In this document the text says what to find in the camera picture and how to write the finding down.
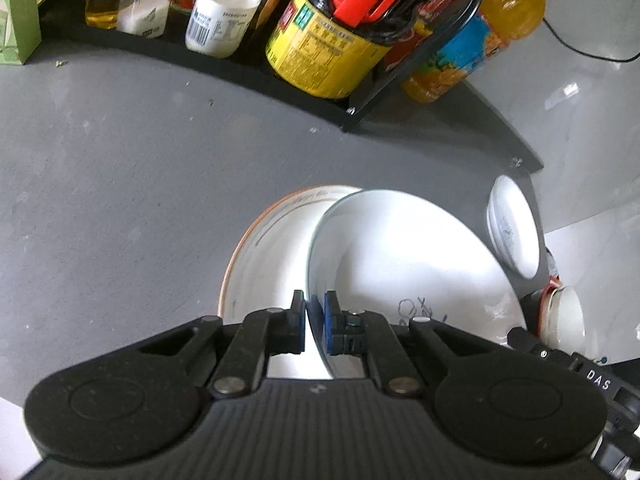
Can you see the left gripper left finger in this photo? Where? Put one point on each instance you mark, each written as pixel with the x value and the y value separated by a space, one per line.
pixel 140 400

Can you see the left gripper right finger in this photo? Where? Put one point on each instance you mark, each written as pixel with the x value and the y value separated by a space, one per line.
pixel 498 403

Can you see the white ceramic bowl front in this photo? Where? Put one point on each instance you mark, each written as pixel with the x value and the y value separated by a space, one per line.
pixel 562 323

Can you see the red and black bowl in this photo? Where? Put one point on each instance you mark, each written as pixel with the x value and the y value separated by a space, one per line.
pixel 532 306

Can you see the white plate blue script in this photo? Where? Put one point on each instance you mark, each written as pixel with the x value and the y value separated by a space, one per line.
pixel 402 256

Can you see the small white bakery plate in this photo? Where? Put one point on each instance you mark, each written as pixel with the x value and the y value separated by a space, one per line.
pixel 512 228

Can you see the large flower pattern plate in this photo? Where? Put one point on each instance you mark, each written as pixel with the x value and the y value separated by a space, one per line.
pixel 270 262

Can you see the green tissue box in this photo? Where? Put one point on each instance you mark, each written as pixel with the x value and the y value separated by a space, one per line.
pixel 20 31

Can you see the black metal spice rack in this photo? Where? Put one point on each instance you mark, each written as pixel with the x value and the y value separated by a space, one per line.
pixel 64 19

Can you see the orange juice bottle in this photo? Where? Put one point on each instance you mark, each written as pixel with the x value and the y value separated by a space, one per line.
pixel 494 26

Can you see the small white pill bottle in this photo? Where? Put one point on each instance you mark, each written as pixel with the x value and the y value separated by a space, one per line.
pixel 216 27

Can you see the large soy sauce bottle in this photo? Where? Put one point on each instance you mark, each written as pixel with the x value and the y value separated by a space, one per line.
pixel 326 47

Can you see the red cola can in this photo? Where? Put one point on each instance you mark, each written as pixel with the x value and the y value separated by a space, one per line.
pixel 429 15

